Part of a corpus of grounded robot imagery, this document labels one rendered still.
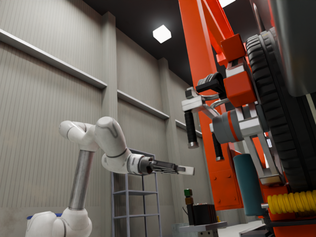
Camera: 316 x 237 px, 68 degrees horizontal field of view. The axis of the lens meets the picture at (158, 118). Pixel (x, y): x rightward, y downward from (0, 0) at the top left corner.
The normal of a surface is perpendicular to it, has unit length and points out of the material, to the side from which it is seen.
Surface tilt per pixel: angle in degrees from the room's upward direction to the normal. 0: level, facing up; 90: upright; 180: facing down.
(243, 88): 90
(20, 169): 90
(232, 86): 90
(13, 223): 90
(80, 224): 105
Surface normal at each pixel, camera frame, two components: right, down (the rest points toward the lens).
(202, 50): -0.52, -0.30
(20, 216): 0.80, -0.30
